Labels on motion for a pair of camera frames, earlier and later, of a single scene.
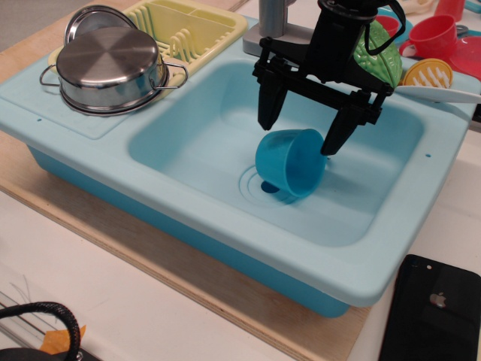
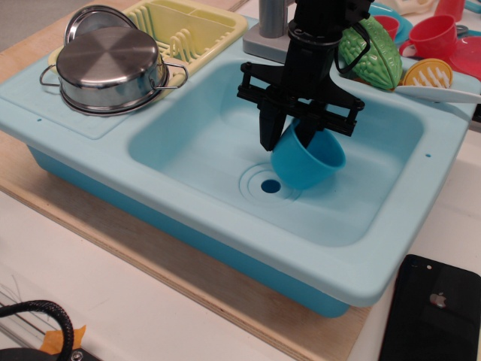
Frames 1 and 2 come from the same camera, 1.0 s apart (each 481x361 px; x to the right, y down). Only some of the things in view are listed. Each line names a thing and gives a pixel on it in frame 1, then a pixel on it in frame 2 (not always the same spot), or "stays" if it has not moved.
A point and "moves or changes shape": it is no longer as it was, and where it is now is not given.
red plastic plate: (467, 57) stays
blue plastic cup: (292, 160) moves or changes shape
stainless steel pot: (111, 71) stays
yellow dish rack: (186, 34) stays
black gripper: (327, 70) to (325, 33)
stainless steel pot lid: (98, 16) stays
